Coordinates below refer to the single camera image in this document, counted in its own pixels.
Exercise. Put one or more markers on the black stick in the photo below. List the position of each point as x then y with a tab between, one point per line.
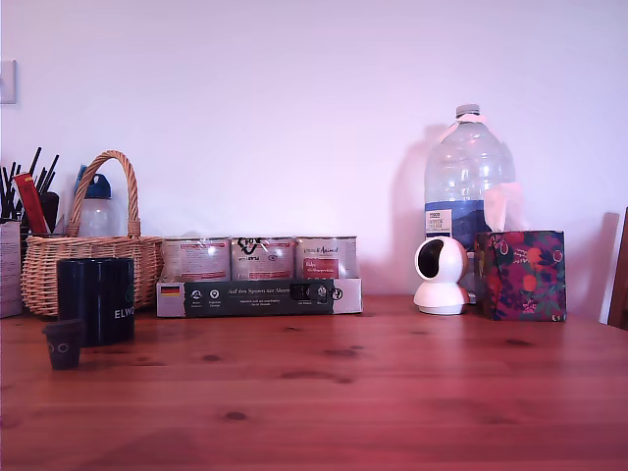
7	191
36	160
51	171

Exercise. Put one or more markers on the white wall switch plate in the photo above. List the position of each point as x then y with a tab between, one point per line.
7	82

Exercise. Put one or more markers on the pale tissue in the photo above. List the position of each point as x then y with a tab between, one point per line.
500	206

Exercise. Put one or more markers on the small white round camera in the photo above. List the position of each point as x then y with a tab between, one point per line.
444	294

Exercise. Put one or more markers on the silver can with red label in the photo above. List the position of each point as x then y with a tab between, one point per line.
324	257

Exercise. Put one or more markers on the dark coffee capsule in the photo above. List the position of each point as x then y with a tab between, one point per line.
63	349

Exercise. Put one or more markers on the small bottle with blue cap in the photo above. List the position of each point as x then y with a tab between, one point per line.
98	216

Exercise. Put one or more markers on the red slim box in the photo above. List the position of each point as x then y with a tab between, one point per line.
33	206

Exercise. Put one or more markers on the silver can with black logo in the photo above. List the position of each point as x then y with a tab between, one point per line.
262	260

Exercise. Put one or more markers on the cardboard tray with dark print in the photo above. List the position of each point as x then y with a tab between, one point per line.
260	297

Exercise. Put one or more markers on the dark mug with white lettering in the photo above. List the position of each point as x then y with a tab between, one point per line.
93	301

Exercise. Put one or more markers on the silver can with pale label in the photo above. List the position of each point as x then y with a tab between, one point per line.
196	260

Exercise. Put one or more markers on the floral tissue box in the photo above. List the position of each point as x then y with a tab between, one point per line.
530	279

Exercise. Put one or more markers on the large clear water bottle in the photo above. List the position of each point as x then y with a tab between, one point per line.
461	172

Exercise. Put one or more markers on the black stick holder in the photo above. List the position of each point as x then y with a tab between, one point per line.
50	213

